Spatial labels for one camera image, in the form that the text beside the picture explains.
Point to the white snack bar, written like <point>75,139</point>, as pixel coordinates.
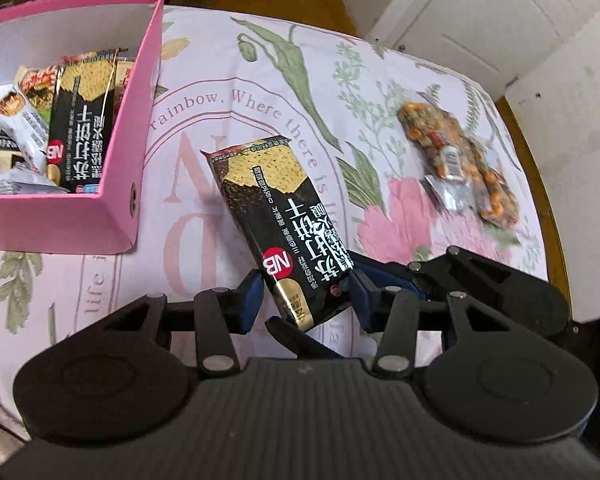
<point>21,121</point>

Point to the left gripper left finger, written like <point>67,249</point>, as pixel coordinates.
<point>219,313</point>

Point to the floral bed sheet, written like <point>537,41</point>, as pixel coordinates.
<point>189,147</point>

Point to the pink storage box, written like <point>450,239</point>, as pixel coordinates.
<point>42,33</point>

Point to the black cracker pack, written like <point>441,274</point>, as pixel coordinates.
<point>286,226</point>
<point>81,121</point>

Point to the white wardrobe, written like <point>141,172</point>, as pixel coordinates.
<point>493,42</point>

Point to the instant noodle packet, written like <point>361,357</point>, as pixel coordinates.
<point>38,85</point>

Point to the mixed nuts snack bag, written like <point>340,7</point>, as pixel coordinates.
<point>461,172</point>

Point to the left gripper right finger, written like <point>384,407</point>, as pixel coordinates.
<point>393,311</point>

